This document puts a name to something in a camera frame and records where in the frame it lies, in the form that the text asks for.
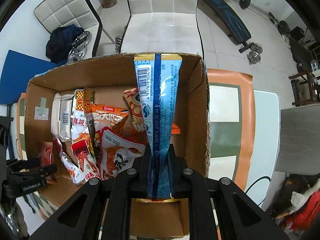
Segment long blue biscuit packet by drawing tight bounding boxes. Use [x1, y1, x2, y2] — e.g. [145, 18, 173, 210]
[134, 54, 182, 199]

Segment red white spicy strip packet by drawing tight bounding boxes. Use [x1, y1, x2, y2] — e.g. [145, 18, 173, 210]
[71, 139, 101, 181]

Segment red white snack packet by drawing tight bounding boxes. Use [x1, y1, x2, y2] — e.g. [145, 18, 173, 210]
[53, 138, 84, 185]

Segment small red snack packet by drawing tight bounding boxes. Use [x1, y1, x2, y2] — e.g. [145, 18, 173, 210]
[39, 141, 57, 182]

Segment orange panda snack bag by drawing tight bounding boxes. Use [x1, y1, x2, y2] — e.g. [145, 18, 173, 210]
[85, 103, 145, 180]

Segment brown cardboard box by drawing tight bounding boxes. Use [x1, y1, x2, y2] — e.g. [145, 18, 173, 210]
[23, 52, 210, 239]

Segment white orange spicy snack bag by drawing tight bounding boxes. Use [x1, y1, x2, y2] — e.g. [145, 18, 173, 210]
[71, 89, 94, 155]

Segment white wrapped snack pack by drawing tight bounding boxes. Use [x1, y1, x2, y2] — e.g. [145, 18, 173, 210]
[51, 93, 74, 142]

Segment orange owl-face snack bag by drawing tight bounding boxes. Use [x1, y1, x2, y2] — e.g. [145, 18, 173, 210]
[122, 87, 181, 136]

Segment grey cushion right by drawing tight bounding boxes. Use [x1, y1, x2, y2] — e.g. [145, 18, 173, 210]
[275, 103, 320, 176]

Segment blue floor mat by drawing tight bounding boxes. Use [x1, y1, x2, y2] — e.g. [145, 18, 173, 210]
[0, 50, 57, 105]

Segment checkered orange-edged table mat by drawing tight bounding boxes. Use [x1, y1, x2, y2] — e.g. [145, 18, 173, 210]
[15, 68, 256, 221]

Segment dark blue cloth bundle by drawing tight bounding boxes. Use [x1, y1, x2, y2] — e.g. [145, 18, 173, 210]
[46, 24, 84, 66]

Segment chrome weight plates on chair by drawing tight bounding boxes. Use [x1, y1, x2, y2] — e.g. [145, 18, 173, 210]
[67, 31, 92, 63]

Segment chrome dumbbell pair right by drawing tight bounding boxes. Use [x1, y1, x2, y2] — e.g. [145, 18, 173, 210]
[239, 42, 263, 64]

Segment white quilted chair left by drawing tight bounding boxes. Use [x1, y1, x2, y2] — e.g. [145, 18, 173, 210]
[34, 0, 103, 59]

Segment white quilted chair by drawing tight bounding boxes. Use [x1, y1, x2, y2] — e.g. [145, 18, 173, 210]
[34, 0, 103, 59]
[120, 0, 203, 56]

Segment white quilted chair centre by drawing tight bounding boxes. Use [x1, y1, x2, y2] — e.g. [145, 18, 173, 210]
[120, 0, 203, 56]

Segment black barbell plate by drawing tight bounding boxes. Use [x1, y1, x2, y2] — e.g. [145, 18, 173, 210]
[239, 0, 251, 10]

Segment black blue workout bench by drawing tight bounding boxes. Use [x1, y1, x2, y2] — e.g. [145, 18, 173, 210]
[203, 0, 252, 46]

